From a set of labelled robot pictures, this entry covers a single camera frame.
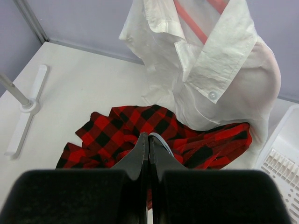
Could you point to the white plastic basket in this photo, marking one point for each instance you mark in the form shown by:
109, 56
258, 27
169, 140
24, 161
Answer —
280, 160

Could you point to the red black plaid shirt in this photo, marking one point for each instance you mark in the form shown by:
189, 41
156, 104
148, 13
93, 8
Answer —
107, 139

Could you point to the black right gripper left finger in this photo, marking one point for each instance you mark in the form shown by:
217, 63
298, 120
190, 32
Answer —
116, 195

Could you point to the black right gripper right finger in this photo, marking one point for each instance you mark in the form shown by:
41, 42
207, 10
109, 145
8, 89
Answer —
189, 196

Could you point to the white shirt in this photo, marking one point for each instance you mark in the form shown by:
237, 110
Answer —
232, 78

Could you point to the red clothes hanger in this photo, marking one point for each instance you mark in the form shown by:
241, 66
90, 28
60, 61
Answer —
218, 5

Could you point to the grey clothes hanger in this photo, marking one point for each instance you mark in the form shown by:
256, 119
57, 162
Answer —
163, 142

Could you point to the white metal clothes rack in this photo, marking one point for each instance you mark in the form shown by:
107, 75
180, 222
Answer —
29, 107

